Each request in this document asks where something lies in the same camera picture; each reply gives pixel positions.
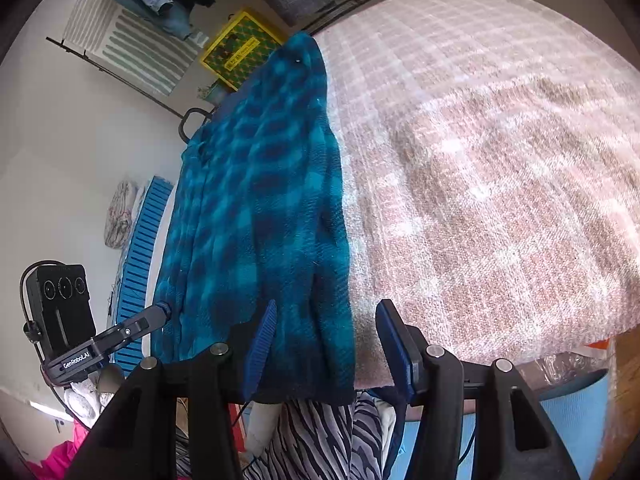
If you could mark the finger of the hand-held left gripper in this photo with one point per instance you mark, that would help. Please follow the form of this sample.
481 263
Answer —
142 322

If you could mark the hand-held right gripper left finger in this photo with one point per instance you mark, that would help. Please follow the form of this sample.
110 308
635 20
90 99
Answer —
260 355

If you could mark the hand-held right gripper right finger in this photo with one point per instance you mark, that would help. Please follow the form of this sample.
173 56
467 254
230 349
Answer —
395 355

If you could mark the teal plaid fleece jacket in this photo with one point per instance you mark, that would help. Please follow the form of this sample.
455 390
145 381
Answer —
260 200

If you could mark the black metal clothes rack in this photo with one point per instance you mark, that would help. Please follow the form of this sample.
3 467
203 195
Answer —
189 111

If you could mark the person's left hand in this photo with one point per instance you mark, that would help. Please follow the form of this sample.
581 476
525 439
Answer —
82 400

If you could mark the blue folding mattress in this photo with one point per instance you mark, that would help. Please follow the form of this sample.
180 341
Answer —
142 260

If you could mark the zebra striped garment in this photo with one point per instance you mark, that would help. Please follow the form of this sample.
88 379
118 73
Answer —
310 440

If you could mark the pink checked blanket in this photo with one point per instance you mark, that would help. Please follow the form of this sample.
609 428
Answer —
475 160

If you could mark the white green striped cloth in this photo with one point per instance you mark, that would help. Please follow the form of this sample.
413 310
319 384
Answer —
130 45

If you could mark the yellow green patterned box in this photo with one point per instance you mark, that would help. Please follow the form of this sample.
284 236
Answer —
240 47

